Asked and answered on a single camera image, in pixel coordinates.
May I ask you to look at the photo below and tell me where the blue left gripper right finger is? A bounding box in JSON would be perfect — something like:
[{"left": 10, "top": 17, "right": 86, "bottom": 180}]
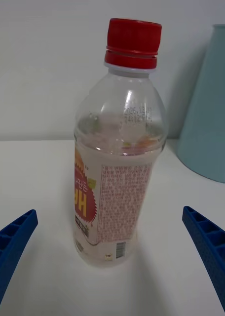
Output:
[{"left": 182, "top": 205, "right": 225, "bottom": 316}]

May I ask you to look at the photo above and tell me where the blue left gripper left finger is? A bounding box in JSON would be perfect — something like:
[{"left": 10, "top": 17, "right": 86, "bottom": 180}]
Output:
[{"left": 0, "top": 209, "right": 38, "bottom": 316}]

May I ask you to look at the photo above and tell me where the clear red-capped plastic bottle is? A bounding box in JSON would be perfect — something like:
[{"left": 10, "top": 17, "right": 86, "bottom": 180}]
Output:
[{"left": 72, "top": 17, "right": 167, "bottom": 270}]

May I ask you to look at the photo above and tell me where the pale blue plastic bin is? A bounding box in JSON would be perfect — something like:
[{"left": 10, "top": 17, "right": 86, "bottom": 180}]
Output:
[{"left": 176, "top": 24, "right": 225, "bottom": 184}]

